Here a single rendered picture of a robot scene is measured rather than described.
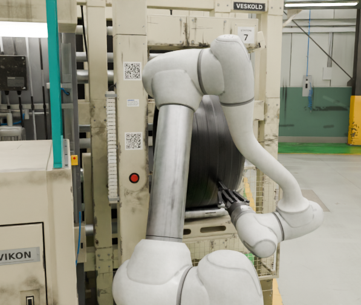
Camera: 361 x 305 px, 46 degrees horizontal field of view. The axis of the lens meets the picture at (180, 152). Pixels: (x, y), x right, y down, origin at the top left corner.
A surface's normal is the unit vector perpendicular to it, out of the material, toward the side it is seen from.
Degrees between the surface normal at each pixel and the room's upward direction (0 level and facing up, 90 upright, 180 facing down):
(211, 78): 108
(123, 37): 90
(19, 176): 90
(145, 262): 65
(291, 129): 90
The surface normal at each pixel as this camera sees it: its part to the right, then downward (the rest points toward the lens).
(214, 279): -0.43, -0.34
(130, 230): 0.26, 0.15
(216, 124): 0.24, -0.28
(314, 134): -0.10, 0.15
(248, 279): 0.61, -0.29
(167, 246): 0.22, -0.74
